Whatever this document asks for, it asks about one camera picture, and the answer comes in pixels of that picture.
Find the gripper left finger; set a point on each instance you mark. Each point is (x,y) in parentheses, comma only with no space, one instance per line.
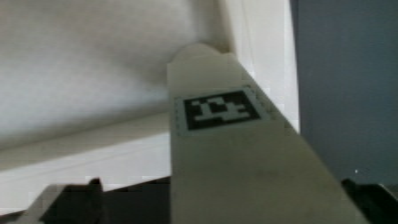
(68,205)

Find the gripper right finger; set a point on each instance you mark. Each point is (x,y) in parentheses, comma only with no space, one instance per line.
(375,201)

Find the white desk top tray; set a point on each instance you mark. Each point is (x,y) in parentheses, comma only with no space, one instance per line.
(85,49)

